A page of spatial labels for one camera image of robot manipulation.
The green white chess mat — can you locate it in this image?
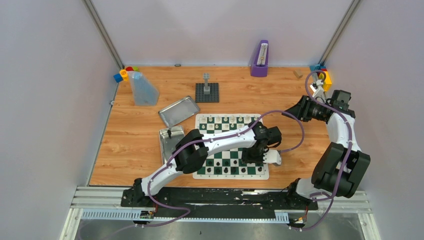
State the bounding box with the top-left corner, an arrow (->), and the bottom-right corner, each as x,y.
192,113 -> 270,180

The metal tin with black pieces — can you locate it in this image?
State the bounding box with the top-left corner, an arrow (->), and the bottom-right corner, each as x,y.
159,125 -> 185,165

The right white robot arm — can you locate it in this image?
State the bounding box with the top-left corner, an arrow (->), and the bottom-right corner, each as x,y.
285,90 -> 371,209

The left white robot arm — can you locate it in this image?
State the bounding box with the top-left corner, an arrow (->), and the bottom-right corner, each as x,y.
133,120 -> 282,207

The yellow toy block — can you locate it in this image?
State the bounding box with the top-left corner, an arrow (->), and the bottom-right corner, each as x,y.
323,71 -> 333,92

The small wooden block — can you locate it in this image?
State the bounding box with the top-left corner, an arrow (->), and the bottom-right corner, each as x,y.
293,69 -> 303,79

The purple metronome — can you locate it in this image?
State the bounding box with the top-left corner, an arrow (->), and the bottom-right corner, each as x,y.
250,40 -> 269,78

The dark grey lego baseplate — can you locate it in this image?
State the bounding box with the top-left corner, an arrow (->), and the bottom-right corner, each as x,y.
195,83 -> 220,103

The metal tin lid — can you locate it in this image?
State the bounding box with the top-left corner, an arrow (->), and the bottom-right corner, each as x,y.
158,95 -> 200,127

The grey lego tower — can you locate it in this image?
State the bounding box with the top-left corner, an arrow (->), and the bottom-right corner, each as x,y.
203,73 -> 211,95

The translucent blue plastic container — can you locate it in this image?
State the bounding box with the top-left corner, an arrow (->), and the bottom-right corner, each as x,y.
128,71 -> 160,107

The colourful toy blocks left corner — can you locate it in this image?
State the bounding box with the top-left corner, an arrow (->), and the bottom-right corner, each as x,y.
113,66 -> 139,83

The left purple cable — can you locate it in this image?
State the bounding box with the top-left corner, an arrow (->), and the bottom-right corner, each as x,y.
76,110 -> 306,240

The purple cable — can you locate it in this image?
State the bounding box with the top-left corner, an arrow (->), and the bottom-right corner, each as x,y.
286,69 -> 354,232
76,110 -> 306,240

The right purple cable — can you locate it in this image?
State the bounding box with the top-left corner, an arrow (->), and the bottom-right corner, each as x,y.
286,69 -> 354,232

